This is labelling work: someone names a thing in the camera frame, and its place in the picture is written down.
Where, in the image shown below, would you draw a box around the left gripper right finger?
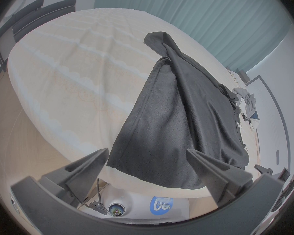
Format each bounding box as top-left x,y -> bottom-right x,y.
186,149 -> 255,208

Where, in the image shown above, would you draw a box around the white printed pillow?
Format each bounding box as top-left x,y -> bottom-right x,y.
227,70 -> 246,89

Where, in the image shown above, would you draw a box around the black cable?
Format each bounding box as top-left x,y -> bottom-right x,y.
82,177 -> 107,214

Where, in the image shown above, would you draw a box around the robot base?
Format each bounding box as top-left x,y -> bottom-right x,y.
77,182 -> 192,226

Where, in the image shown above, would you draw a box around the pile of clothes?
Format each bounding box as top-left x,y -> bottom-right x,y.
231,87 -> 261,131

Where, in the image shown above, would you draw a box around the black T-shirt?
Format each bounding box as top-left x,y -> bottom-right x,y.
106,31 -> 250,189

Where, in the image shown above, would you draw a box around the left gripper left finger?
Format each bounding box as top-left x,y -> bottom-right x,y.
40,148 -> 110,208

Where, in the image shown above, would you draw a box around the bed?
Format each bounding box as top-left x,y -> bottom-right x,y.
7,8 -> 291,199

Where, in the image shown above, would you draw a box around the blue-green curtain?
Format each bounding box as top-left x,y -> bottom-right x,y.
94,0 -> 293,73

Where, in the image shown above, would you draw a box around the grey bedside table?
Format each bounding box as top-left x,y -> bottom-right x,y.
235,69 -> 249,81

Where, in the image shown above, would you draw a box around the black chest of drawers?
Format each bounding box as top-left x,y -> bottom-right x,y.
0,0 -> 77,67

